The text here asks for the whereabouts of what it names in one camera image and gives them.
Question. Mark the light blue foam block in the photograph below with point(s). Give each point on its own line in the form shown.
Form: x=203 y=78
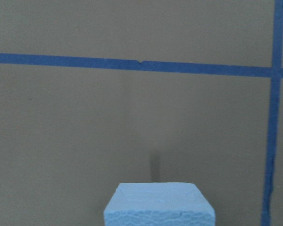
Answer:
x=158 y=204

